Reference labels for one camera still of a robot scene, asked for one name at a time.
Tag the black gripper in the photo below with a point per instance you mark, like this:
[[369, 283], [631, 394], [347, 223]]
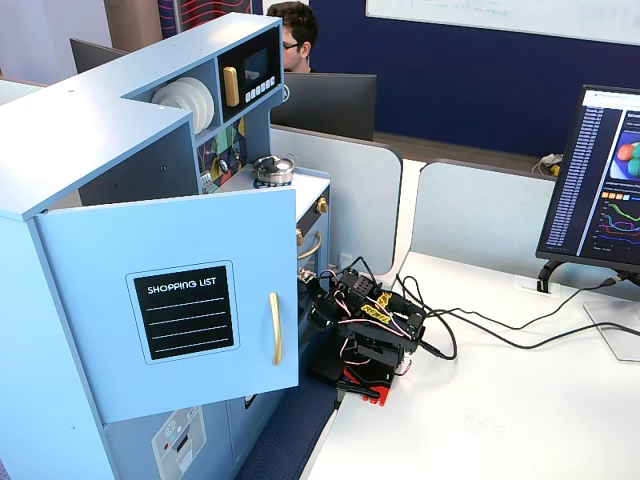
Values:
[[316, 300]]

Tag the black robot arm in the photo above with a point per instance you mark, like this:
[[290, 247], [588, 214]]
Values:
[[385, 317]]

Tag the blue shopping list cabinet door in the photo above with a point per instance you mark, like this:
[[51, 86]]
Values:
[[100, 260]]

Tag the white outlet plate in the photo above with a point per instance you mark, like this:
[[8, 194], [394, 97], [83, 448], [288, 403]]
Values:
[[346, 260]]

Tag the gold stove knob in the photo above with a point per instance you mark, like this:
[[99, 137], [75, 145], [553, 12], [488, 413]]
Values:
[[300, 236], [323, 205]]

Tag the red table clamp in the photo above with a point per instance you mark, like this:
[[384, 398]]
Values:
[[377, 392]]

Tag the grey desk divider panel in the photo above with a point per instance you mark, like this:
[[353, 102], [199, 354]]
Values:
[[480, 220], [350, 200]]

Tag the blue round trivet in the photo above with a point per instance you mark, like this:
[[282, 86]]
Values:
[[265, 185]]

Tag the steel toy pot with lid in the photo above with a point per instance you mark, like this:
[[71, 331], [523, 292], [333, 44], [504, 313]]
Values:
[[274, 169]]

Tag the steel slotted spatula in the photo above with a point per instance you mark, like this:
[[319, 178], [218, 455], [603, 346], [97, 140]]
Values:
[[207, 184]]

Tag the steel ladle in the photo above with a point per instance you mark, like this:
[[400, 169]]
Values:
[[224, 165]]

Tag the black monitor seen from behind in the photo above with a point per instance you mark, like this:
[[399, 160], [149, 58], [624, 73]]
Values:
[[330, 105]]

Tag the white toy plate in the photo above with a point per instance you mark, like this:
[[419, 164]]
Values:
[[172, 95], [210, 111], [197, 99]]

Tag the black toy microwave door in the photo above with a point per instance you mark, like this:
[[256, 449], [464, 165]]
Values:
[[257, 74]]

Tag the blue wooden toy kitchen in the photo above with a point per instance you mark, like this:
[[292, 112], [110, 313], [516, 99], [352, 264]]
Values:
[[100, 150]]

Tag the seated person with glasses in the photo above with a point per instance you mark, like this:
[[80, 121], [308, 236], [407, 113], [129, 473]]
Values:
[[297, 40]]

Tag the lit computer monitor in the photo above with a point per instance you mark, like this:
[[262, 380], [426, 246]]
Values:
[[590, 190]]

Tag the silver monitor stand base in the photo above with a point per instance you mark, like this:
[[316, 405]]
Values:
[[620, 335]]

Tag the dark monitor seen from behind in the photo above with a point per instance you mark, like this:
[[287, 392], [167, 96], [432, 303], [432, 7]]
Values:
[[95, 56]]

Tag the small wrist camera board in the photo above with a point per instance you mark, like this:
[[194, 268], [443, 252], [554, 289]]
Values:
[[307, 276]]

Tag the white wall whiteboard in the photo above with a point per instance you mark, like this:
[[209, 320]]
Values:
[[500, 15]]

